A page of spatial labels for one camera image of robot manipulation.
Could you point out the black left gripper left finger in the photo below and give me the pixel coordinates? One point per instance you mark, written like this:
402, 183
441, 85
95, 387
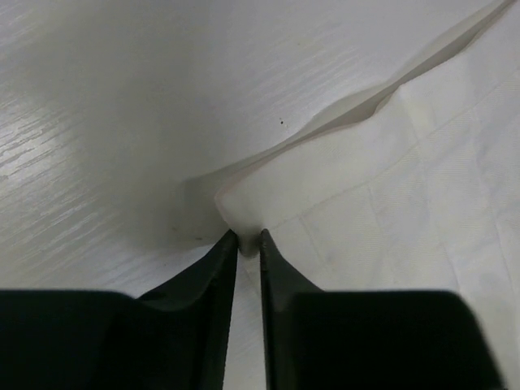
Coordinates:
174, 336

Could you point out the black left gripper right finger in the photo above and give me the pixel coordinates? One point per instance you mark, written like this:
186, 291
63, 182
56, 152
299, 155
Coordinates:
403, 339

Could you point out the white pleated skirt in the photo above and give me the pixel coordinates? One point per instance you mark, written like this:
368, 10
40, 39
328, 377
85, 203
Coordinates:
378, 141

